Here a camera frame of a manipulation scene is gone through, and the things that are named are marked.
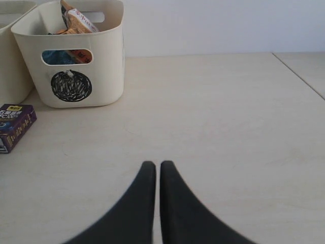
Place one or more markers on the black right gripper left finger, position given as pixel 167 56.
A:
pixel 130 220

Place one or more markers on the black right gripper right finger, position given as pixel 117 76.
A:
pixel 183 218

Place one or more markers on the blue snack bag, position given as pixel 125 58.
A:
pixel 57 57

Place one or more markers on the orange chips bag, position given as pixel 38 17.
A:
pixel 76 23

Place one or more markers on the purple juice carton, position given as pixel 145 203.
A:
pixel 15 122

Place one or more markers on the cream bin circle mark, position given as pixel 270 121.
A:
pixel 98 83

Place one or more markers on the cream bin square mark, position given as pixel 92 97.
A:
pixel 16 82

